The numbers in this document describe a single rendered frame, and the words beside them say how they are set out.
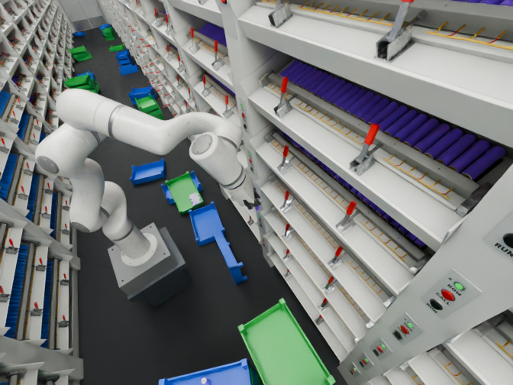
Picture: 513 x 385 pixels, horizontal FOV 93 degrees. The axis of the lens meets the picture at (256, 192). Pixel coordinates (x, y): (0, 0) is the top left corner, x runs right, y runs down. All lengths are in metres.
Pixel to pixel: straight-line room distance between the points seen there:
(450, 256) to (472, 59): 0.25
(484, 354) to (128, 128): 0.82
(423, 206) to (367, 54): 0.24
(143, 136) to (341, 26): 0.47
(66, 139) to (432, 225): 0.86
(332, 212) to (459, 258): 0.32
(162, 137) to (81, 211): 0.57
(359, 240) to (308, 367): 0.58
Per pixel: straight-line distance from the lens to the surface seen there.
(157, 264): 1.37
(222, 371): 1.09
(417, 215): 0.46
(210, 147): 0.59
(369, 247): 0.63
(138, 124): 0.67
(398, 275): 0.61
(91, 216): 1.12
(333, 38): 0.47
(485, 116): 0.35
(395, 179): 0.49
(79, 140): 0.86
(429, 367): 0.79
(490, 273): 0.43
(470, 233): 0.41
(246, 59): 0.75
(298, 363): 1.07
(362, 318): 0.97
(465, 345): 0.61
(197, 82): 1.48
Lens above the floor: 1.46
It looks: 46 degrees down
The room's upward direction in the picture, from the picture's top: 9 degrees counter-clockwise
